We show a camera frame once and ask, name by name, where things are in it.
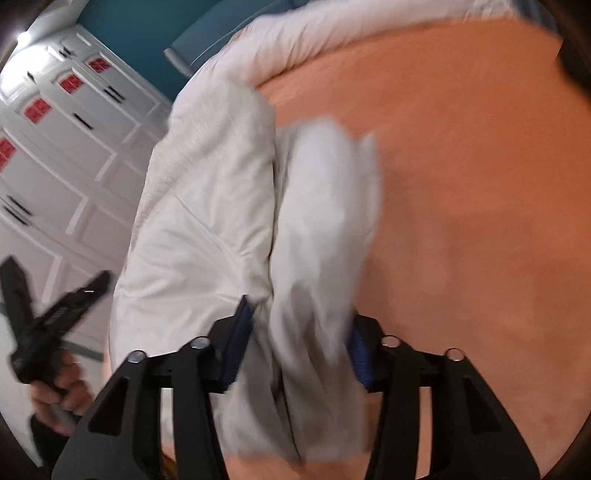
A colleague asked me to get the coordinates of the person's left forearm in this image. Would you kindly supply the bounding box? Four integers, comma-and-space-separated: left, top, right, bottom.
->
28, 413, 71, 480

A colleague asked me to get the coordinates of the white panelled wardrobe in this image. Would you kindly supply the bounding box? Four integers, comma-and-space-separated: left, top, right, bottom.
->
0, 23, 175, 358

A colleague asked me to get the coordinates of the white quilted jacket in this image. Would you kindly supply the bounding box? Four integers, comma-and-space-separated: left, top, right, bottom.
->
108, 80, 386, 467

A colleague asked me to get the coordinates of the orange bed sheet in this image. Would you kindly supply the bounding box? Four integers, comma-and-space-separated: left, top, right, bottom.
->
104, 18, 591, 480

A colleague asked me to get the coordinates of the person's left hand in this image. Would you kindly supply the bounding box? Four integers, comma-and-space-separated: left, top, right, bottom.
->
30, 350, 94, 435

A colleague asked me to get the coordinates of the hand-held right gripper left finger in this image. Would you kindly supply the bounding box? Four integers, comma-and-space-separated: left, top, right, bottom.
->
51, 295, 257, 480

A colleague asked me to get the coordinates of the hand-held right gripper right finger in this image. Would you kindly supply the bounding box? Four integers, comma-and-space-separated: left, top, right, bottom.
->
346, 314, 541, 480

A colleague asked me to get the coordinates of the teal padded headboard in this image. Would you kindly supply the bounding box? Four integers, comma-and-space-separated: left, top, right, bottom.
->
164, 0, 301, 78

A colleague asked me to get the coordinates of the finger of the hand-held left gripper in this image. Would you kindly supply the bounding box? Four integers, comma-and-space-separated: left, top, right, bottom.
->
0, 257, 36, 331
34, 270, 115, 343

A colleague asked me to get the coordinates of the grey striped curtain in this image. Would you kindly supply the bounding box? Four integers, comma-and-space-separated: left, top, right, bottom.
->
512, 0, 565, 42

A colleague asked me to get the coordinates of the pale pink duvet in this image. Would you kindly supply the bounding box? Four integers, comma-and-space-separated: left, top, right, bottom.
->
178, 0, 527, 109

